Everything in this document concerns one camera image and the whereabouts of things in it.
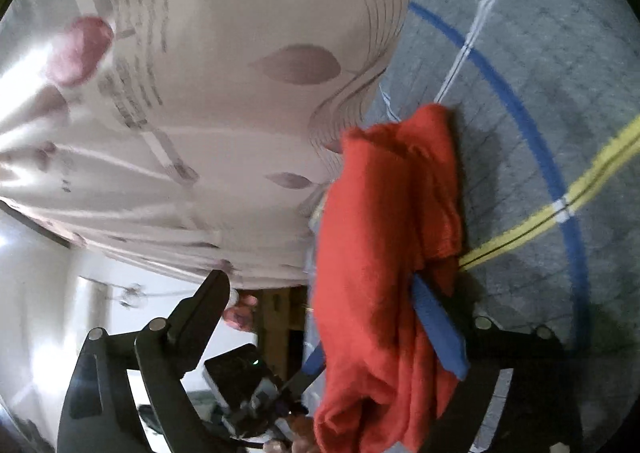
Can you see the person's left hand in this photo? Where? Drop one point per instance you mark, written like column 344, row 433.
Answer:
column 295, row 438

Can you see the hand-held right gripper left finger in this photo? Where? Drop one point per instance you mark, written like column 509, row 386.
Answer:
column 200, row 313

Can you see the red knitted sweater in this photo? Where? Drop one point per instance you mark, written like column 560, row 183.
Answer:
column 375, row 233

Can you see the grey plaid bed sheet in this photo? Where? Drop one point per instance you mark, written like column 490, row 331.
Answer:
column 525, row 108

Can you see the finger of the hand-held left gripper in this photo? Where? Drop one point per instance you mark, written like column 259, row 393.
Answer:
column 312, row 365

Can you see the brown wooden cabinet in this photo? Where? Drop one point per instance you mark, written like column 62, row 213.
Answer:
column 282, row 323

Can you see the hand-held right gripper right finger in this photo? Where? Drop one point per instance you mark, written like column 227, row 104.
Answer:
column 440, row 328

